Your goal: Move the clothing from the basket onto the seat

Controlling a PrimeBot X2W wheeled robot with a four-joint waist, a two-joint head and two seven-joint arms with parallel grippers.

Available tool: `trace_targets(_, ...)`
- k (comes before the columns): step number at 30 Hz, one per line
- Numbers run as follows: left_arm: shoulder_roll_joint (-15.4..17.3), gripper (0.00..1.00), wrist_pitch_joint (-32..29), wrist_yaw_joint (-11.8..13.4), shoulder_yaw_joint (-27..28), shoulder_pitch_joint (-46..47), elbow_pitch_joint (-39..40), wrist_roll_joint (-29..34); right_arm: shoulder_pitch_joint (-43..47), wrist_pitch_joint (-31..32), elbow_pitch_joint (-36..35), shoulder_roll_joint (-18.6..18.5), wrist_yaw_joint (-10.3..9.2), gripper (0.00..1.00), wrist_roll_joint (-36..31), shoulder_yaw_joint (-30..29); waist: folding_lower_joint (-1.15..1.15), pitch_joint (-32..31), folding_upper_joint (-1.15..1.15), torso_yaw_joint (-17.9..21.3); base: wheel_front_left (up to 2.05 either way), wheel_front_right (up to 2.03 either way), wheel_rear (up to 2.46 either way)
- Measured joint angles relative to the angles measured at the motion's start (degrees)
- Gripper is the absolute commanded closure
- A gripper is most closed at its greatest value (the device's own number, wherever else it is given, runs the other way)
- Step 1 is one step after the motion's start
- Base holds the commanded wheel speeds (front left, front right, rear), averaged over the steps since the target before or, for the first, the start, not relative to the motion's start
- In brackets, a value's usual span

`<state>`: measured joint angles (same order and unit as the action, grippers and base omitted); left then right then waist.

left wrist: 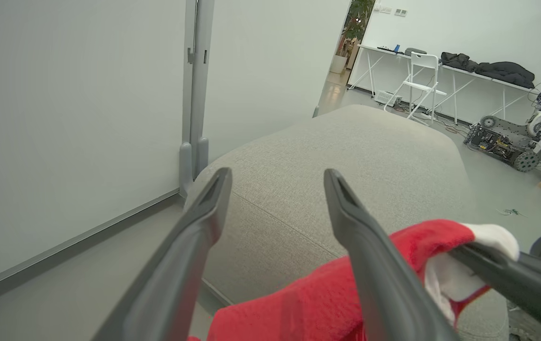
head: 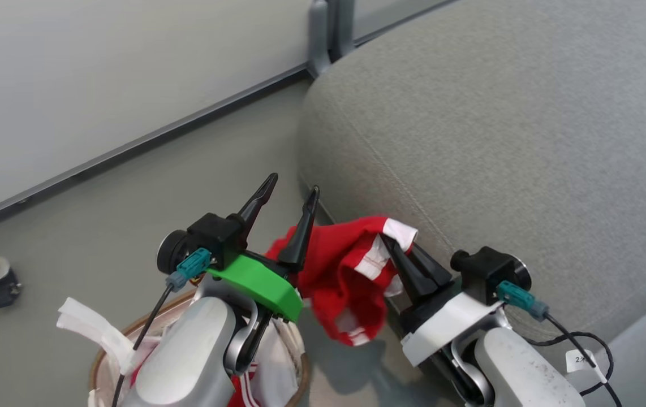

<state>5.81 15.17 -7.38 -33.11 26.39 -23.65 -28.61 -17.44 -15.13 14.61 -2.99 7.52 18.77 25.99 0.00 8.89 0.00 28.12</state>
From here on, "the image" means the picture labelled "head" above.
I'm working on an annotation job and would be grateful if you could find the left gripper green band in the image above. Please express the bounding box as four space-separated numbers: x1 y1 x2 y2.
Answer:
206 173 320 323

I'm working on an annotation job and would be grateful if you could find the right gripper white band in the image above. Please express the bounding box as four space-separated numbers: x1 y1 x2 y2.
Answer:
380 234 506 369

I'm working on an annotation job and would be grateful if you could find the red white garment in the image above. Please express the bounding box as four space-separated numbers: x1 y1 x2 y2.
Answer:
265 215 419 347

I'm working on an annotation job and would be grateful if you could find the round wicker laundry basket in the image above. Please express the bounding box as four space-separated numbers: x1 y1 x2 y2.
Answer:
88 288 312 407

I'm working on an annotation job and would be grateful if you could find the red white striped clothing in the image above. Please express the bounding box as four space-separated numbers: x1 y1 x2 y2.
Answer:
226 366 262 407

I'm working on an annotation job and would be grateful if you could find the white basket liner cloth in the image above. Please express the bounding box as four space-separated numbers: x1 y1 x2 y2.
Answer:
55 296 307 407

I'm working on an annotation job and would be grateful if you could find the grey fabric sofa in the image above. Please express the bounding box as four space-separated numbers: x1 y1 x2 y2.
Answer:
298 0 646 396

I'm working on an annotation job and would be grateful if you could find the right black cable teal plug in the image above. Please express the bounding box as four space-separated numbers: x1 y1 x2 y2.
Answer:
496 280 623 407

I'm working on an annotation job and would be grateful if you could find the black cable teal plug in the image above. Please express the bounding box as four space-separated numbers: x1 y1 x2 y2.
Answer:
111 247 212 407
496 280 623 407

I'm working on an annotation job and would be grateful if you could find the left black cable teal plug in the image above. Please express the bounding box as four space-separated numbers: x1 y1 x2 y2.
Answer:
111 247 212 407

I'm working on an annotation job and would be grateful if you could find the dark wall baseboard strip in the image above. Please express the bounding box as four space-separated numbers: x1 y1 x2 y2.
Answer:
0 0 459 238

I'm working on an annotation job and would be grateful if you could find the white paper cable label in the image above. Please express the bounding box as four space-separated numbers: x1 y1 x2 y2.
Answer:
565 348 598 374

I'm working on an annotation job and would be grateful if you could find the grey metal post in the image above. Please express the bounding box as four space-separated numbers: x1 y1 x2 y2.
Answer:
307 0 356 79

